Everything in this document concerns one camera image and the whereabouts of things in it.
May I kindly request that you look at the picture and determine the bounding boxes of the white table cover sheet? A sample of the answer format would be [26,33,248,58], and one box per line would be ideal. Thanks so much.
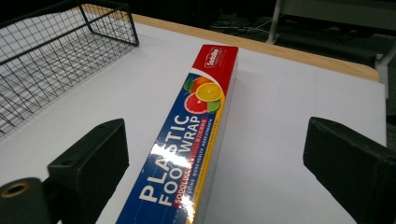
[0,21,388,224]

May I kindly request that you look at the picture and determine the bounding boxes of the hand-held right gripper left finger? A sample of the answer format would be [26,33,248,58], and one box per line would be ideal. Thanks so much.
[47,118,130,224]

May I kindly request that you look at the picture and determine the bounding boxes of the white metal stand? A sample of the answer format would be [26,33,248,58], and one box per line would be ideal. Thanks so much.
[265,0,396,99]

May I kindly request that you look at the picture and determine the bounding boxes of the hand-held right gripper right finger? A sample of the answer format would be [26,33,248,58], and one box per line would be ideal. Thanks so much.
[303,117,396,224]

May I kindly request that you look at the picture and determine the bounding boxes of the cables on floor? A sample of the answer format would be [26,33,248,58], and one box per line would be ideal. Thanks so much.
[208,17,275,35]

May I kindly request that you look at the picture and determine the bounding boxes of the blue and red wrap box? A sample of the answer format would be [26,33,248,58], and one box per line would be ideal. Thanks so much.
[115,44,239,224]

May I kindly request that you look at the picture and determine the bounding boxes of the black wire basket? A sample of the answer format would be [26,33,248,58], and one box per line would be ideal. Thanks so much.
[0,0,140,136]

